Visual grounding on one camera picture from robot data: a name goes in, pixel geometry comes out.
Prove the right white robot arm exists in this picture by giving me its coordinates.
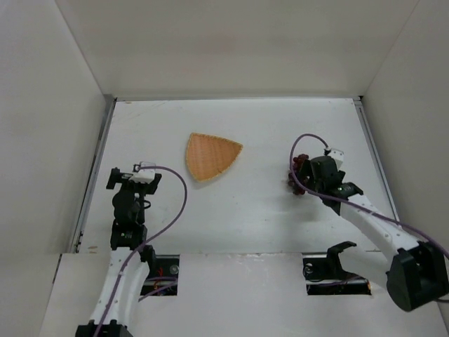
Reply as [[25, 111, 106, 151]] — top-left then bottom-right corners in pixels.
[[289, 154, 448, 312]]

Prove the aluminium frame rail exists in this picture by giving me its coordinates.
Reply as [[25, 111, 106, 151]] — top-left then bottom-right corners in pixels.
[[67, 94, 116, 253], [353, 96, 399, 220]]

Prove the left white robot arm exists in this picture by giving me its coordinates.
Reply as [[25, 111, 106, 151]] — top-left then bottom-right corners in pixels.
[[75, 162, 162, 336]]

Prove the dark red grape bunch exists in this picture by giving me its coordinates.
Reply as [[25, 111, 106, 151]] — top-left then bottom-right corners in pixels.
[[288, 154, 311, 195]]

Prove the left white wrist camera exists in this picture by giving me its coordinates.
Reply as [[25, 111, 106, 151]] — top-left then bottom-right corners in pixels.
[[129, 161, 156, 184]]

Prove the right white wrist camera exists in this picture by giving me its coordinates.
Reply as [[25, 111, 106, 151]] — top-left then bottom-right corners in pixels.
[[324, 147, 344, 171]]

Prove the right aluminium frame rail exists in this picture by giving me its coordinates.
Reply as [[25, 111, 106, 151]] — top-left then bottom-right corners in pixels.
[[353, 96, 399, 220]]

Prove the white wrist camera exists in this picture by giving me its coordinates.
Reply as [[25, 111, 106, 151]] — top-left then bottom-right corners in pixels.
[[324, 147, 344, 171], [129, 161, 156, 184]]

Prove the left aluminium frame rail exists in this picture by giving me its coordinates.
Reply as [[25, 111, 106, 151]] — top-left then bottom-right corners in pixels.
[[67, 94, 116, 253]]

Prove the woven triangular bamboo basket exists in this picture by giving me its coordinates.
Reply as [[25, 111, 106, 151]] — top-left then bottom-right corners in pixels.
[[185, 133, 243, 183]]

